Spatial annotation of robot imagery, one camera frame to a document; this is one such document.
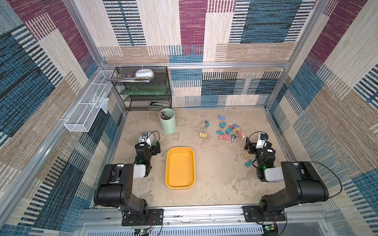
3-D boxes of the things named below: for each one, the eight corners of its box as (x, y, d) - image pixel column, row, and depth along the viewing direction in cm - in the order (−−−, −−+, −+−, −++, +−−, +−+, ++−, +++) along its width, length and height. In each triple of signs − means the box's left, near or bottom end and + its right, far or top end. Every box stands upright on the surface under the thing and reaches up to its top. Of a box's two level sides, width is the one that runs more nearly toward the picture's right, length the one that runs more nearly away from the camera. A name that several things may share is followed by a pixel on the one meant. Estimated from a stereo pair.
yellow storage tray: (164, 190, 83) (162, 187, 79) (168, 152, 99) (167, 147, 94) (195, 190, 83) (195, 187, 79) (194, 152, 99) (194, 147, 94)
